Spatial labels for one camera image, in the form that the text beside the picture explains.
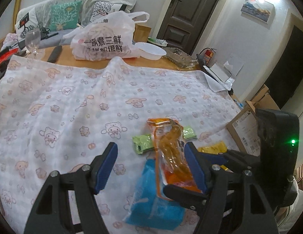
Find wine glass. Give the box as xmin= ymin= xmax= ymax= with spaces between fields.
xmin=25 ymin=28 xmax=46 ymax=59

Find brown cardboard box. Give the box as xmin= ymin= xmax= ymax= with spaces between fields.
xmin=226 ymin=84 xmax=281 ymax=156

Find metallic tissue box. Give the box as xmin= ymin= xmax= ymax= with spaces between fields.
xmin=203 ymin=62 xmax=233 ymax=88

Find teal tree print cushion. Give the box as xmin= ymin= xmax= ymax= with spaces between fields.
xmin=50 ymin=0 xmax=82 ymax=31

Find grey covered sofa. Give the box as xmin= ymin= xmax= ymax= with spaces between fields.
xmin=15 ymin=0 xmax=137 ymax=47

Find black remote control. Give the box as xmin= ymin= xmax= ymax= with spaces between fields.
xmin=46 ymin=46 xmax=62 ymax=63

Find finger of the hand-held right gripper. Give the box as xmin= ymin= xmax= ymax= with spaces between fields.
xmin=204 ymin=151 xmax=230 ymax=170
xmin=163 ymin=185 xmax=210 ymax=209

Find white cushion black red print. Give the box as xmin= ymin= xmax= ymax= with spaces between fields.
xmin=15 ymin=7 xmax=41 ymax=38

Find person's light clothing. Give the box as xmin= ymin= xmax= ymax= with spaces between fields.
xmin=274 ymin=183 xmax=303 ymax=234

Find green snack packet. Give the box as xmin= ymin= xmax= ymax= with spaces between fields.
xmin=132 ymin=134 xmax=155 ymax=154
xmin=182 ymin=125 xmax=198 ymax=140

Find white printed plastic bag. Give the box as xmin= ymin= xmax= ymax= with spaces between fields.
xmin=62 ymin=11 xmax=150 ymax=61

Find dark brown door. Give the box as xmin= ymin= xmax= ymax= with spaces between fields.
xmin=157 ymin=0 xmax=225 ymax=54

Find pink plastic bag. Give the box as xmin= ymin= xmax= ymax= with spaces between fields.
xmin=0 ymin=33 xmax=19 ymax=51

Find frameless mountain canvas painting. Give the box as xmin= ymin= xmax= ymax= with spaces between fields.
xmin=241 ymin=0 xmax=275 ymax=23

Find orange clear snack packet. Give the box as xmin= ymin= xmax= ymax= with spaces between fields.
xmin=147 ymin=118 xmax=203 ymax=201

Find glass tray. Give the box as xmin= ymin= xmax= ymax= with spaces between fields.
xmin=164 ymin=47 xmax=198 ymax=69

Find white wall panel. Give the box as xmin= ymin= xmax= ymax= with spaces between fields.
xmin=223 ymin=54 xmax=245 ymax=76

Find yellow snack packet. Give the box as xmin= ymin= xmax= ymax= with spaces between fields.
xmin=197 ymin=141 xmax=227 ymax=171

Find red fire extinguisher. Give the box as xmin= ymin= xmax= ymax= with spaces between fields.
xmin=199 ymin=48 xmax=217 ymax=66

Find cartoon print tablecloth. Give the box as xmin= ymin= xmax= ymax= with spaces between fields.
xmin=0 ymin=54 xmax=242 ymax=234

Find white plastic bowl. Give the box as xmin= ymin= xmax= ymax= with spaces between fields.
xmin=135 ymin=42 xmax=167 ymax=60

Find blue snack packet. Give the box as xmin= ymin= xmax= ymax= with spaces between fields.
xmin=125 ymin=160 xmax=186 ymax=231

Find white tree print cushion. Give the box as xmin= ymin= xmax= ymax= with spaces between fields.
xmin=81 ymin=0 xmax=137 ymax=27

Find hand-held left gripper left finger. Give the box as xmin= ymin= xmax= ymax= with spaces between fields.
xmin=24 ymin=142 xmax=118 ymax=234

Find tall brown carton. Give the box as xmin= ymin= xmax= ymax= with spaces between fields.
xmin=134 ymin=24 xmax=152 ymax=43

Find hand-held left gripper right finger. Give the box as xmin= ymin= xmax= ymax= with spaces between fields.
xmin=184 ymin=141 xmax=279 ymax=234

